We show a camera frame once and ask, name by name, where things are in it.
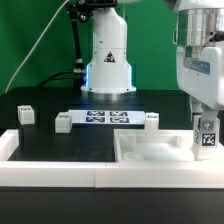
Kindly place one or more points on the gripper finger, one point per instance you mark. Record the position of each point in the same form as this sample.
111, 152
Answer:
196, 108
208, 121

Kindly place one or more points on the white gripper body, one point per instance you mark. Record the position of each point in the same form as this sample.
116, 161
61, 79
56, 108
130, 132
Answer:
202, 77

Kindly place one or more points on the white square tabletop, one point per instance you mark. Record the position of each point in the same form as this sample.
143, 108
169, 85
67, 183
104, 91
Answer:
139, 145

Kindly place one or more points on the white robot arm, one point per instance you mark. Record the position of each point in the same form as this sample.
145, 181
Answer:
199, 36

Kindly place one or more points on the blue marker sheet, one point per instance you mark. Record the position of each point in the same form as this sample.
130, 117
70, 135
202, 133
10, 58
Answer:
107, 117

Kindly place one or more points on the white U-shaped obstacle fence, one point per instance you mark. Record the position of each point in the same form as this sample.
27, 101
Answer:
195, 174

